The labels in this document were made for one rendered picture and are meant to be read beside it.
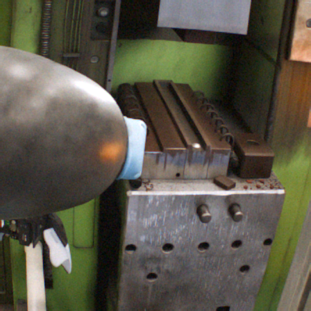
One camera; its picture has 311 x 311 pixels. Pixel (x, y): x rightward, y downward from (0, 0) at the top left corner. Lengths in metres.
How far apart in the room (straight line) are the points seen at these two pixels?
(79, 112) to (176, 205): 1.00
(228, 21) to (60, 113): 0.95
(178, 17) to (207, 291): 0.70
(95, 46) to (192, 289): 0.65
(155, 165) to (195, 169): 0.09
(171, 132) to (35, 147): 1.09
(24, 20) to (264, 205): 0.71
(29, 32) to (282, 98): 0.66
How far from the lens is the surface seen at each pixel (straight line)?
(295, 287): 0.16
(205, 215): 1.33
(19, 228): 0.92
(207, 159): 1.38
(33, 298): 1.41
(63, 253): 0.99
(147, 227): 1.36
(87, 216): 1.57
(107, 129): 0.39
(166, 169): 1.37
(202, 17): 1.25
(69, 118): 0.35
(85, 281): 1.70
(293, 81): 1.53
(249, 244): 1.47
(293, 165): 1.64
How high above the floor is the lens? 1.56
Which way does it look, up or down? 27 degrees down
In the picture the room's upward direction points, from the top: 7 degrees clockwise
